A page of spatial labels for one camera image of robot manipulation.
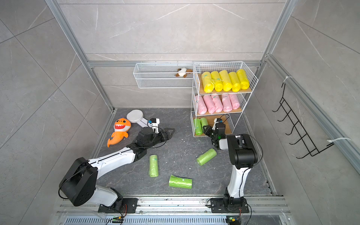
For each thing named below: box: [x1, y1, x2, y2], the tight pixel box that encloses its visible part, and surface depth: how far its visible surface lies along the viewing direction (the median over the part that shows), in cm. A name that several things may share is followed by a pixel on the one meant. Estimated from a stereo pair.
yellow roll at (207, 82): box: [201, 71, 215, 94], surface depth 72 cm
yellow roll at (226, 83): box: [218, 70, 233, 92], surface depth 73 cm
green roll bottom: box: [168, 174, 193, 189], surface depth 79 cm
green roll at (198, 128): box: [193, 118, 203, 136], surface depth 102 cm
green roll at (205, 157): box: [196, 148, 218, 166], surface depth 90 cm
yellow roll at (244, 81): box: [236, 68, 250, 90], surface depth 75 cm
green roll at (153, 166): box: [149, 154, 159, 178], surface depth 86 cm
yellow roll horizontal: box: [228, 71, 241, 93], surface depth 73 cm
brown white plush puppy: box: [174, 67, 193, 79], surface depth 89 cm
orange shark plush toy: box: [106, 118, 132, 148], surface depth 100 cm
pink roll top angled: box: [202, 94, 216, 114], surface depth 85 cm
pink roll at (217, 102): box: [210, 94, 224, 113], surface depth 85 cm
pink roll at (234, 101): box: [228, 93, 240, 110], surface depth 86 cm
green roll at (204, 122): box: [200, 117, 209, 135], surface depth 107 cm
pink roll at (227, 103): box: [221, 94, 233, 113], surface depth 86 cm
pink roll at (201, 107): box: [195, 95, 208, 115], surface depth 84 cm
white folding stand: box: [126, 109, 149, 128], surface depth 112 cm
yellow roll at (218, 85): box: [210, 70, 224, 92], surface depth 72 cm
